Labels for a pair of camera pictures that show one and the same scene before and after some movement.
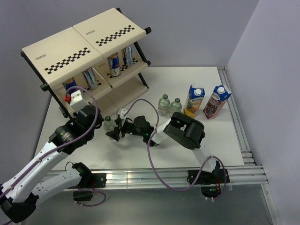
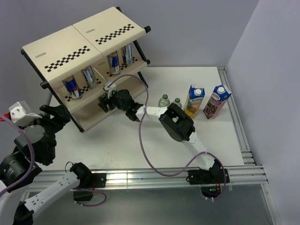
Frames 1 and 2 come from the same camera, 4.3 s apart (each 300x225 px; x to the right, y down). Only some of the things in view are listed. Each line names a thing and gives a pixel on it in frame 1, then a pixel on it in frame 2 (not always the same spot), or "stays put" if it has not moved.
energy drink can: x=127 y=56 stays put
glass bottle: x=164 y=106 stays put
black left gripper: x=99 y=121 → x=61 y=116
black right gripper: x=116 y=134 → x=104 y=101
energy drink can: x=90 y=78 stays put
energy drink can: x=114 y=64 stays put
